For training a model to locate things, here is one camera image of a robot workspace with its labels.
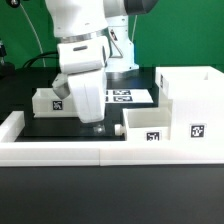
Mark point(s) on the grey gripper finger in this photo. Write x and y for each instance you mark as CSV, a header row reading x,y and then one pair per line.
x,y
99,128

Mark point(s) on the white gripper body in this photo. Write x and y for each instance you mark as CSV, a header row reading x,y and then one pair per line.
x,y
88,92

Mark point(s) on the white front drawer tray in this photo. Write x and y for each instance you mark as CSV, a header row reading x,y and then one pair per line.
x,y
144,124

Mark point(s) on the white drawer tray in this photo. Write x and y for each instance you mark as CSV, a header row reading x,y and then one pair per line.
x,y
46,104
144,124

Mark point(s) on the white drawer cabinet box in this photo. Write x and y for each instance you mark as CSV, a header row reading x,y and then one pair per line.
x,y
194,97

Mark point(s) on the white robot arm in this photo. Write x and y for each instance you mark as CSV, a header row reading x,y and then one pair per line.
x,y
93,45

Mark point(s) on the white rear drawer tray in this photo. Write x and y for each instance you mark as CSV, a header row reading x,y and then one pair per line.
x,y
46,104

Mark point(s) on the white marker tag sheet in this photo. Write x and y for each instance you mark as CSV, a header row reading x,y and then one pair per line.
x,y
128,96

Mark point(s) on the black stand left edge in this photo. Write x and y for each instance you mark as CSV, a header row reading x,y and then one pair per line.
x,y
6,68

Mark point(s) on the white U-shaped border frame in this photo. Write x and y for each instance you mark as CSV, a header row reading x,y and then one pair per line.
x,y
108,153

